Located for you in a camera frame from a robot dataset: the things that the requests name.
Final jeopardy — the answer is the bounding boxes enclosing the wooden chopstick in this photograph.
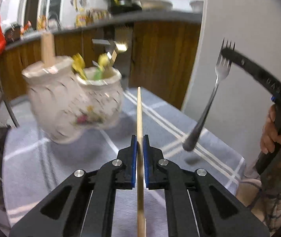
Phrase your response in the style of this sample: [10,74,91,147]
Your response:
[47,33,55,67]
[137,87,146,237]
[41,33,50,68]

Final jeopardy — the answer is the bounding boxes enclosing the black wok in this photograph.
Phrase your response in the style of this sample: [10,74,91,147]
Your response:
[108,0,142,16]

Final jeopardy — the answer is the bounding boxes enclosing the grey plaid table cloth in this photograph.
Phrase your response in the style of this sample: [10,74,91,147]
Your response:
[2,88,250,236]

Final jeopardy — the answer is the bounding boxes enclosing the silver metal fork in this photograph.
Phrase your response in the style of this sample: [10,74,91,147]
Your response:
[182,40,235,152]

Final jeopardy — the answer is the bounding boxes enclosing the person's right hand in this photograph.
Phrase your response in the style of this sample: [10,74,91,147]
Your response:
[260,105,281,154]

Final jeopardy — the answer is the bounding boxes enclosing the yellow tin can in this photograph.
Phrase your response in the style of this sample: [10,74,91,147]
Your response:
[76,14,86,28]

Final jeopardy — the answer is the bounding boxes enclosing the white refrigerator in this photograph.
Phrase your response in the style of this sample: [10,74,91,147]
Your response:
[180,0,281,178]

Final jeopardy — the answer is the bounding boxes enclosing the rice cooker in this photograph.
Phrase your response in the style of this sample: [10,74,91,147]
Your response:
[4,23,22,43]

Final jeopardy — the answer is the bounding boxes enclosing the white floral ceramic utensil holder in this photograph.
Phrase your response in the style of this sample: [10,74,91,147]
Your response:
[22,56,123,144]

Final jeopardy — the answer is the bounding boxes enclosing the green yellow plastic utensil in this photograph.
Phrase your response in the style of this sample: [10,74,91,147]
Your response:
[94,53,110,80]

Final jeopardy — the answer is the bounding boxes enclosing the wooden base cabinets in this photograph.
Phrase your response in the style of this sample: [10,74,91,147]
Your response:
[0,20,202,110]

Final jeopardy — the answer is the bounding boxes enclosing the window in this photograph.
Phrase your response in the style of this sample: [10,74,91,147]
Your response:
[23,0,63,31]

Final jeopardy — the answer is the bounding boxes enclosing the white ceramic pot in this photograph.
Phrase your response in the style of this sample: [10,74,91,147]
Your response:
[140,0,173,10]

